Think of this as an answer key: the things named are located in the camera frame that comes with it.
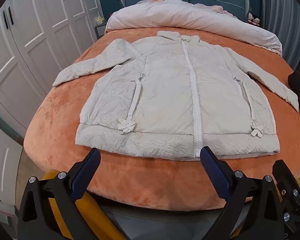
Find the grey nightstand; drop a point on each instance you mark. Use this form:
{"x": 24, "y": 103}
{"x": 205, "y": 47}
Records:
{"x": 100, "y": 31}

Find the yellow tissue box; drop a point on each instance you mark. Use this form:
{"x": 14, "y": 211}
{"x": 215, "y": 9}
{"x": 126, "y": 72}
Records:
{"x": 99, "y": 20}

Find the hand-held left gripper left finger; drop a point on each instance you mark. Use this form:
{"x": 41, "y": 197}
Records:
{"x": 86, "y": 172}

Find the white quilted zip jacket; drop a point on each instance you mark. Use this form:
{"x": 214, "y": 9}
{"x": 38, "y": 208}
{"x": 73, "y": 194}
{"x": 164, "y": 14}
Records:
{"x": 165, "y": 92}

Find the grey-blue curtain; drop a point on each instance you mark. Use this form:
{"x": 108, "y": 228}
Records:
{"x": 285, "y": 30}

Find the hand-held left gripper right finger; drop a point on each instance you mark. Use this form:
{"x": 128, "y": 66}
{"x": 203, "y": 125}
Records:
{"x": 213, "y": 172}

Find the white duvet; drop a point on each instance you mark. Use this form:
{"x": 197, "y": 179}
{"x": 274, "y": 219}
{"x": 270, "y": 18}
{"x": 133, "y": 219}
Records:
{"x": 177, "y": 15}

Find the grey bed base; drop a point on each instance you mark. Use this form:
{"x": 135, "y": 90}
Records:
{"x": 165, "y": 225}

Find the plush toy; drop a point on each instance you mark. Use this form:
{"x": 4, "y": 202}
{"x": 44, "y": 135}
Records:
{"x": 253, "y": 20}

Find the orange plush bed blanket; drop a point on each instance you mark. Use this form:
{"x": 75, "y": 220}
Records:
{"x": 65, "y": 110}

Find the white panelled wardrobe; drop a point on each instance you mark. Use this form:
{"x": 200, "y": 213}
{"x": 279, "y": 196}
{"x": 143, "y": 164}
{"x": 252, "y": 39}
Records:
{"x": 27, "y": 42}

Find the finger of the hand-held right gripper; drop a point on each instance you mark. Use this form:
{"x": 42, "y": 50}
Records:
{"x": 290, "y": 177}

